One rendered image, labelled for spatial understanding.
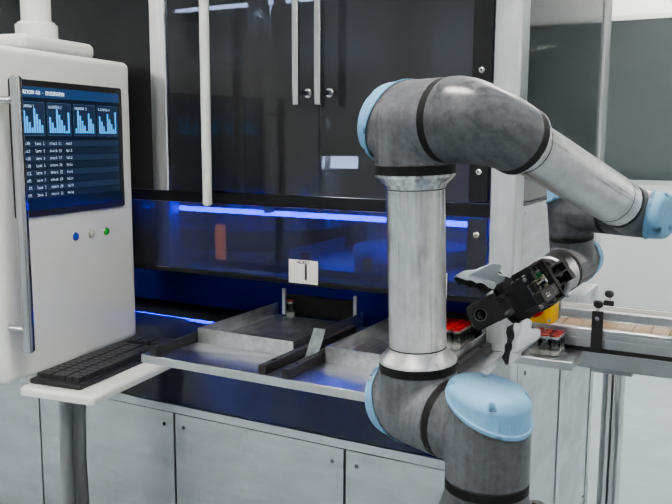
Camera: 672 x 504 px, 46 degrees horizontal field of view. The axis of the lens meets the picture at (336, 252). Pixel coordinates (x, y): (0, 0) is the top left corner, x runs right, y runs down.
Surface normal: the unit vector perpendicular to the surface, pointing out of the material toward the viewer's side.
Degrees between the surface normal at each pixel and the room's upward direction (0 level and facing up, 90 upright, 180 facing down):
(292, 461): 90
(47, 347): 90
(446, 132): 108
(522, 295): 99
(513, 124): 85
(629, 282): 90
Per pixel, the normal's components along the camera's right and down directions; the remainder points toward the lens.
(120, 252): 0.93, 0.05
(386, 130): -0.75, 0.18
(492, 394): 0.08, -0.97
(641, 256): -0.48, 0.12
